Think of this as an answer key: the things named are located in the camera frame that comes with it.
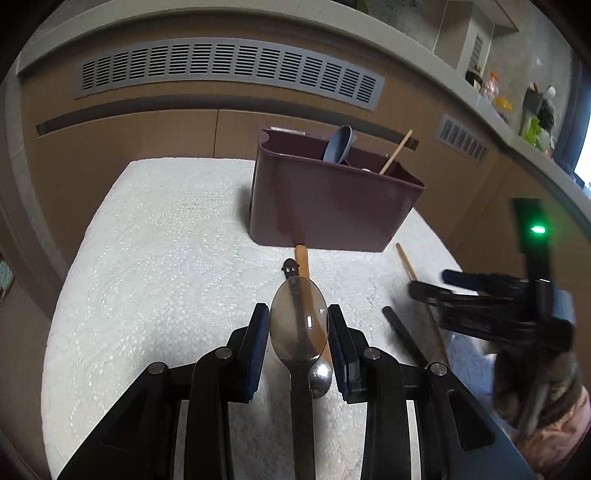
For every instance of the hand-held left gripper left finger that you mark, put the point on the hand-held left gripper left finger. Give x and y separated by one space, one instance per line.
258 350

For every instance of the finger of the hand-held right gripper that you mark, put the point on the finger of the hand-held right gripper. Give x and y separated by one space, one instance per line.
471 309
480 280

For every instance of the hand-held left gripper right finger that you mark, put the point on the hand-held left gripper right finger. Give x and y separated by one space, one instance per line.
336 350

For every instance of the wooden chopstick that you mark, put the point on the wooden chopstick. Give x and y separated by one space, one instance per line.
397 150
406 263

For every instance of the wooden spoon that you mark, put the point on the wooden spoon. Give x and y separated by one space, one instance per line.
302 261

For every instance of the maroon plastic utensil holder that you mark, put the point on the maroon plastic utensil holder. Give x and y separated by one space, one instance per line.
323 212

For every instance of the blue-grey plastic spoon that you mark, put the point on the blue-grey plastic spoon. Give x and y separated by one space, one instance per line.
337 145

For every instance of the person's right forearm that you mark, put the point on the person's right forearm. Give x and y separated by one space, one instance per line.
549 383

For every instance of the white lace tablecloth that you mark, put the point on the white lace tablecloth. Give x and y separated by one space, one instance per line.
161 277

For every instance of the green and white bags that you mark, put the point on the green and white bags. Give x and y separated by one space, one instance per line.
535 131

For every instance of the short grey vent grille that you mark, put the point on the short grey vent grille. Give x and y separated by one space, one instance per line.
461 136

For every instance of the jar with yellow lid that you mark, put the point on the jar with yellow lid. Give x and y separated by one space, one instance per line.
504 108

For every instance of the grey utensil rack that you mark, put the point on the grey utensil rack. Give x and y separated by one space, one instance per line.
538 104

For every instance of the person's pink clothing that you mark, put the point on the person's pink clothing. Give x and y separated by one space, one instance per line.
568 438

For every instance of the clear bottle with orange cap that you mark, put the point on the clear bottle with orange cap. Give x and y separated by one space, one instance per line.
491 86

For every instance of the dark labelled bottle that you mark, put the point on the dark labelled bottle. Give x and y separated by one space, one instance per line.
474 78

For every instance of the long grey vent grille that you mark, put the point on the long grey vent grille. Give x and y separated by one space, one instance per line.
231 64

